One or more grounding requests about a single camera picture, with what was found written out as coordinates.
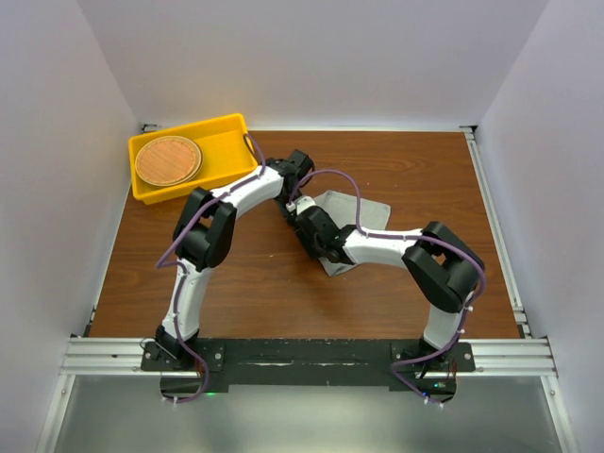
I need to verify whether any grey cloth napkin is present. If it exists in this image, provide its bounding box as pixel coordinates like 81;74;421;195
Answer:
313;191;391;277

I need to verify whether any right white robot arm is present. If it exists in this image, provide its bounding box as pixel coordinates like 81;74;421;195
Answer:
286;197;486;371

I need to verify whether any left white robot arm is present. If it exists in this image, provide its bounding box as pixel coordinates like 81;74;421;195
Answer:
155;150;315;370

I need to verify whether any round woven coaster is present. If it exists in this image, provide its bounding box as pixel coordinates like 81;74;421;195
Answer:
135;136;203;187

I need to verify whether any yellow plastic bin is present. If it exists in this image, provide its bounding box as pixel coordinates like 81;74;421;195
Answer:
128;113;258;205

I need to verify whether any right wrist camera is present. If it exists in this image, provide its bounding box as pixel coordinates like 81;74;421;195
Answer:
285;195;316;217

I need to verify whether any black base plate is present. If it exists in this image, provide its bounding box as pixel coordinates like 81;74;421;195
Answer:
141;338;476;401

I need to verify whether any aluminium frame rail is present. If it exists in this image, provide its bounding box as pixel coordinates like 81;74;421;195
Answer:
36;338;579;452

